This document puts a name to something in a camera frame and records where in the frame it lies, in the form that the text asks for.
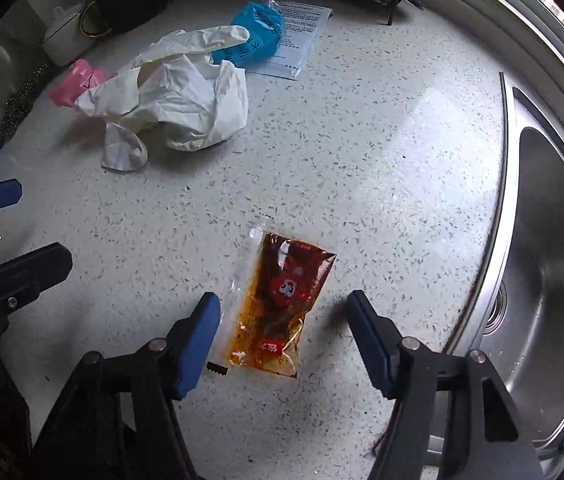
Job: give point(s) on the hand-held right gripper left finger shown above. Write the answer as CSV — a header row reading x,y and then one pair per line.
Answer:
x,y
196,345

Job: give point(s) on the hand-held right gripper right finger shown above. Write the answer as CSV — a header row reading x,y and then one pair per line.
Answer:
x,y
369,345

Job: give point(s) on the red sauce packet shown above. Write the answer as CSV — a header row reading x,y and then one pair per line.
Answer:
x,y
282,300

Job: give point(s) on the small black torn strip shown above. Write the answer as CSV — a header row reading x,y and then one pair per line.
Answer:
x,y
215,368

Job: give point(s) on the steel wool scrubber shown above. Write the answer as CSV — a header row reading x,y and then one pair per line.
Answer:
x,y
21,100

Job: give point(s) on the pink plastic wrapper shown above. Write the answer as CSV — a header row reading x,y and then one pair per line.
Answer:
x,y
74,85

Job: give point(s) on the white ceramic jar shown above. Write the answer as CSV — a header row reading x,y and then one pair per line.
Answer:
x,y
64,35

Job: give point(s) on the stainless steel sink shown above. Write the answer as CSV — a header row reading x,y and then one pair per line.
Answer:
x,y
552,260

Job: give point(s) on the blue plastic packet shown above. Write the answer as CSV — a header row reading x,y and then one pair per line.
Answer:
x,y
257,30

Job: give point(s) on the flat printed plastic packet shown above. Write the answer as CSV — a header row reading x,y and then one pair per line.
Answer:
x,y
304,35

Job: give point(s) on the white window frame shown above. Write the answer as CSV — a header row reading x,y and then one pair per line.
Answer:
x,y
537,10

